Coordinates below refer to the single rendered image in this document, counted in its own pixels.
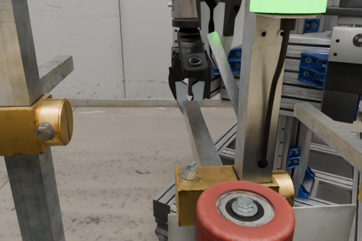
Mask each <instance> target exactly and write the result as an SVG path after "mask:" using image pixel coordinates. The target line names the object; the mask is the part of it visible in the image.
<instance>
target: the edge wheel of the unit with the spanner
mask: <svg viewBox="0 0 362 241"><path fill-rule="evenodd" d="M294 228H295V214H294V211H293V209H292V207H291V205H290V204H289V203H288V201H287V200H286V199H285V198H284V197H283V196H281V195H280V194H279V193H277V192H276V191H274V190H272V189H270V188H268V187H266V186H264V185H261V184H258V183H254V182H249V181H225V182H221V183H217V184H215V185H213V186H211V187H209V188H207V189H206V190H205V191H204V192H203V193H202V194H201V195H200V197H199V199H198V202H197V206H196V240H197V241H293V235H294Z"/></svg>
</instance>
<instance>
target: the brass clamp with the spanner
mask: <svg viewBox="0 0 362 241"><path fill-rule="evenodd" d="M195 168H196V174H197V175H198V180H197V181H195V182H184V181H182V180H181V179H180V175H181V174H182V169H183V167H177V168H176V169H175V200H176V211H177V221H178V226H179V227H181V226H196V206H197V202H198V199H199V197H200V195H201V194H202V193H203V192H204V191H205V190H206V189H207V188H209V187H211V186H213V185H215V184H217V183H221V182H225V181H240V180H239V177H238V175H237V173H236V171H235V169H234V165H224V166H199V167H195ZM258 184H261V185H264V186H266V187H268V188H270V189H272V190H274V191H276V192H277V193H279V194H280V195H281V196H283V197H284V198H285V199H286V200H287V201H288V203H289V204H290V205H291V207H292V208H293V206H294V200H295V195H294V187H293V183H292V180H291V178H290V176H289V175H288V173H287V172H286V171H284V170H273V171H272V176H271V182H260V183H258Z"/></svg>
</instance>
